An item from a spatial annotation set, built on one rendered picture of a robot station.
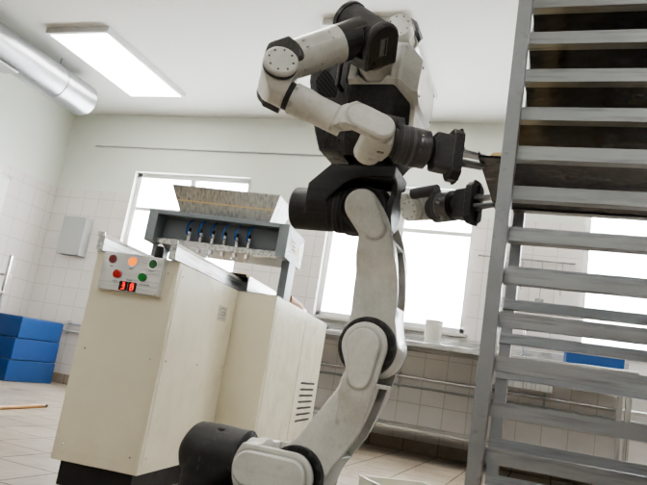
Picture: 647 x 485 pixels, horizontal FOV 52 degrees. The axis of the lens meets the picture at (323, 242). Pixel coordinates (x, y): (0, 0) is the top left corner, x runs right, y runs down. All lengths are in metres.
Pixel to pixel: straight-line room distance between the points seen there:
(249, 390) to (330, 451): 1.45
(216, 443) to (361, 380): 0.41
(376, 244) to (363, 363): 0.29
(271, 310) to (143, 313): 0.75
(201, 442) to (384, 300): 0.58
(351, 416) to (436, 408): 4.28
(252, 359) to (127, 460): 0.82
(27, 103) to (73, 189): 1.03
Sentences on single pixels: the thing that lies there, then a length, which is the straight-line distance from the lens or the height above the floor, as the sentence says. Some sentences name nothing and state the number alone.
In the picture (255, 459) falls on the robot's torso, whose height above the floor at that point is 0.30.
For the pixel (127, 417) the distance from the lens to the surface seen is 2.47.
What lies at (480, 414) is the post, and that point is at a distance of 1.36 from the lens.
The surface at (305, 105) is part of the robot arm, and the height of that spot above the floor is 1.08.
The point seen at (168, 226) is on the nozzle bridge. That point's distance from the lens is 3.37.
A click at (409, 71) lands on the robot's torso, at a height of 1.29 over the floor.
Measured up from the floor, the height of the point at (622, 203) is 0.95.
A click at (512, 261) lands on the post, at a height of 0.90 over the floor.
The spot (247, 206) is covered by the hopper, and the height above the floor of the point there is 1.26.
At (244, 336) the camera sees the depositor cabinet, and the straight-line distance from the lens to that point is 3.05.
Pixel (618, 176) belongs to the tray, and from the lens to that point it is 1.57.
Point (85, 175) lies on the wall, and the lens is 7.90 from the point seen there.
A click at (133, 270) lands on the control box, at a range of 2.48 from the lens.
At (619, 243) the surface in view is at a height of 0.87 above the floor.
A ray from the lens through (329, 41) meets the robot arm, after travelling 1.56.
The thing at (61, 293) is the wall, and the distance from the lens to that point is 7.68.
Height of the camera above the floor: 0.52
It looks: 11 degrees up
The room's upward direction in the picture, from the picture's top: 9 degrees clockwise
